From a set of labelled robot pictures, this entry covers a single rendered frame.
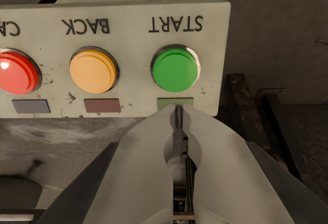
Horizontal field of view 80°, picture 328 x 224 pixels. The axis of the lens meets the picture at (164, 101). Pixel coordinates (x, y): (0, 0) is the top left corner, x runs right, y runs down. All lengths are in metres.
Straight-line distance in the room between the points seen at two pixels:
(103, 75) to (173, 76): 0.06
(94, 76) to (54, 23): 0.05
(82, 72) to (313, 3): 0.88
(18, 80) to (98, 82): 0.07
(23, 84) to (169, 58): 0.14
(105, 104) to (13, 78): 0.08
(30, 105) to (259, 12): 0.81
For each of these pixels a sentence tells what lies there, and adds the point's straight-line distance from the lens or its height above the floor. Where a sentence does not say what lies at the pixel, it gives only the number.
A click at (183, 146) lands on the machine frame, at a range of 1.46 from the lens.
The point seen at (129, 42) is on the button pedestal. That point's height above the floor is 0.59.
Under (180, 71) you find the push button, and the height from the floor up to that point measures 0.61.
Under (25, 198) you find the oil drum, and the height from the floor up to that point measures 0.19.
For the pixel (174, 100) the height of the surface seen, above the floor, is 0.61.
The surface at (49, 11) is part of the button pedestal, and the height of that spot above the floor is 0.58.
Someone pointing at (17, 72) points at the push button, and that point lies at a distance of 0.22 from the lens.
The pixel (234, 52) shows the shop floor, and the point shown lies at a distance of 0.96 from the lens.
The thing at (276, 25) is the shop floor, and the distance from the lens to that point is 0.95.
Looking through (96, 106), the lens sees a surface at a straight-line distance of 0.21.
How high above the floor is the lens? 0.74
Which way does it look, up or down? 40 degrees down
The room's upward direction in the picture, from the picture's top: 179 degrees counter-clockwise
